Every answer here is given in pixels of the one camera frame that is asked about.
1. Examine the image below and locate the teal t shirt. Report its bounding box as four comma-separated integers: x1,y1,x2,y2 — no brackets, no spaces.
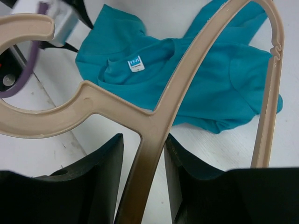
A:
75,0,271,133

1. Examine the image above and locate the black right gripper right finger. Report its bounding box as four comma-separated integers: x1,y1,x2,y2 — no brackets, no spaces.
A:
164,136,299,224

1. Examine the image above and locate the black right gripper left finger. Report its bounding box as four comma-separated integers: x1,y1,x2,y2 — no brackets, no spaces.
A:
0,133,123,224

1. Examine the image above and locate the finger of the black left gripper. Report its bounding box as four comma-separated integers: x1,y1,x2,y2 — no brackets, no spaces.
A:
63,0,93,29
38,39,79,53

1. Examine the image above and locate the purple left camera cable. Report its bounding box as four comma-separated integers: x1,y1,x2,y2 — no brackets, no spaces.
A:
0,1,47,98

